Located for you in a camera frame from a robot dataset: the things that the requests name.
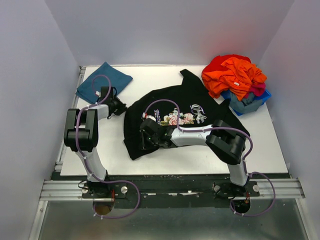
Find black floral print t-shirt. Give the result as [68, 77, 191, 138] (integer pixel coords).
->
[123, 69, 247, 160]

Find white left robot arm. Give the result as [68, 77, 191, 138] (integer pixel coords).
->
[63, 86, 128, 198]

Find blue plastic bin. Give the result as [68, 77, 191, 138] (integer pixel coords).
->
[221, 90, 272, 116]

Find orange t-shirt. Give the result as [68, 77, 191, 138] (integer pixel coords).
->
[201, 57, 267, 101]

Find teal t-shirt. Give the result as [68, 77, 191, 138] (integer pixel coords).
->
[75, 62, 133, 104]

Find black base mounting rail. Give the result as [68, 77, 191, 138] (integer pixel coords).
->
[41, 174, 261, 209]

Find magenta t-shirt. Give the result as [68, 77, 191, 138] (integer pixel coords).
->
[245, 82, 266, 98]

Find aluminium extrusion frame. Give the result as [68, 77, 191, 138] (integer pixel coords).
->
[27, 66, 306, 240]

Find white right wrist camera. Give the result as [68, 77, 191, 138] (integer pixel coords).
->
[142, 112, 157, 122]

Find red t-shirt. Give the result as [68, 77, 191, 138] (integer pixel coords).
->
[201, 54, 251, 78]

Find grey-teal t-shirt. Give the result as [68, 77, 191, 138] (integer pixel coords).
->
[229, 92, 263, 114]

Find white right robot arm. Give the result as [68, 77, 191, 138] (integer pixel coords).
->
[139, 118, 253, 196]

